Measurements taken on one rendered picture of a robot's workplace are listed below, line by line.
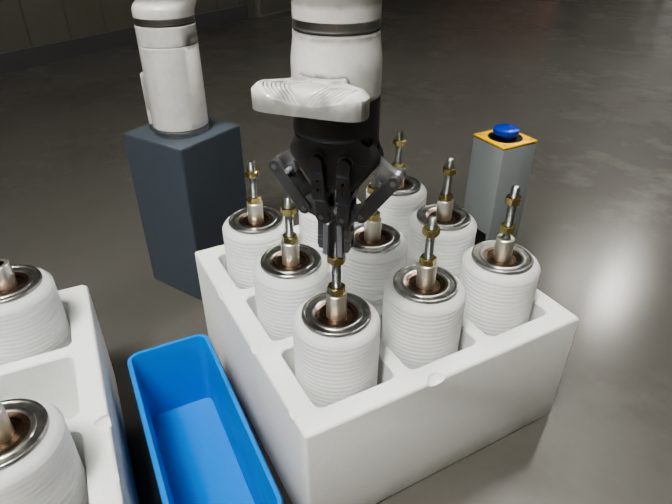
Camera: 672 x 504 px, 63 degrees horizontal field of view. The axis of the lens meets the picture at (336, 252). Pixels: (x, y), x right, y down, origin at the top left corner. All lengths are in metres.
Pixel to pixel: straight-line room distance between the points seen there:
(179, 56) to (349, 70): 0.51
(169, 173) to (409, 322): 0.50
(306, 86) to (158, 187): 0.60
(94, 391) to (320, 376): 0.25
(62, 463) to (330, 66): 0.40
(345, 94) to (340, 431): 0.35
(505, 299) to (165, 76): 0.60
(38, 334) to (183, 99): 0.42
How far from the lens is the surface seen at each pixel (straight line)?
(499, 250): 0.70
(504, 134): 0.90
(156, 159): 0.95
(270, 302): 0.66
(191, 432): 0.82
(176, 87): 0.92
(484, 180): 0.92
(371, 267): 0.69
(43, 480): 0.54
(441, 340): 0.64
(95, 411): 0.64
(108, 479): 0.58
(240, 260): 0.76
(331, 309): 0.57
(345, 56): 0.43
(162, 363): 0.80
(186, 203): 0.94
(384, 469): 0.69
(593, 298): 1.13
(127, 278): 1.15
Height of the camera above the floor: 0.62
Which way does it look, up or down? 33 degrees down
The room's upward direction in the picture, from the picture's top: straight up
